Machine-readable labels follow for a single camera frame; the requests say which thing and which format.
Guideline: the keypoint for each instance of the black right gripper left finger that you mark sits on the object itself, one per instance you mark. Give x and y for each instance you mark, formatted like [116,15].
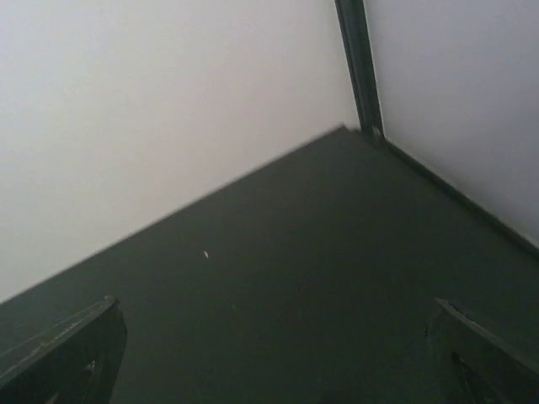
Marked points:
[75,361]

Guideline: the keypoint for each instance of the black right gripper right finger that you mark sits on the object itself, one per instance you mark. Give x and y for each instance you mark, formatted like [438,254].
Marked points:
[477,360]

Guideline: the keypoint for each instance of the black right corner frame post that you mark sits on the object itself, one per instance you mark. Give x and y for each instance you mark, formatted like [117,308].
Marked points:
[357,46]

